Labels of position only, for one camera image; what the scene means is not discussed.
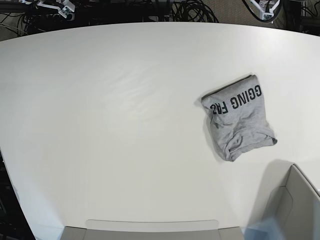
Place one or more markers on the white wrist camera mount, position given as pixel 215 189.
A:
pixel 63 7
pixel 268 10

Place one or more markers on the beige box at right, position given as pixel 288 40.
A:
pixel 293 209

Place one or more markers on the grey T-shirt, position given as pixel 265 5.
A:
pixel 237 118

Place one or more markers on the beige box at bottom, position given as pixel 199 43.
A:
pixel 175 230

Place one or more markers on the beige box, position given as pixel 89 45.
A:
pixel 175 230
pixel 293 209

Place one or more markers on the blue blurred object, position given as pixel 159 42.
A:
pixel 267 229

